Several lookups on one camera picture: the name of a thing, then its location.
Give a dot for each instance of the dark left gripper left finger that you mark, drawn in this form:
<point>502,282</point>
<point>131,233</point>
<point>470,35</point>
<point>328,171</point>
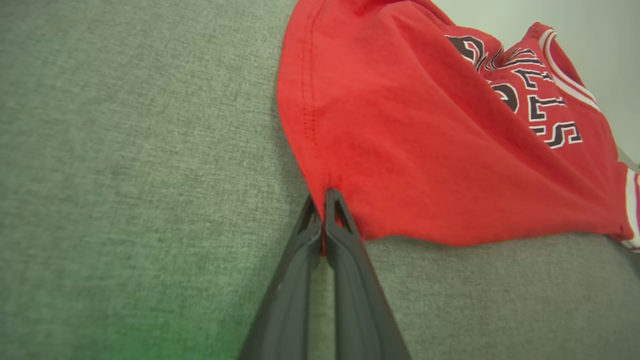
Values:
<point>287,300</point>

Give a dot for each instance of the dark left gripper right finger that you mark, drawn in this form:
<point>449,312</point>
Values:
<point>357,300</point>

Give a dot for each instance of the grey fabric sofa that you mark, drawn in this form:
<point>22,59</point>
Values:
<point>125,175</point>

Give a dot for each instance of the red white-sleeved jersey shirt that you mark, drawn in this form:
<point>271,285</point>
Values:
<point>410,150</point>

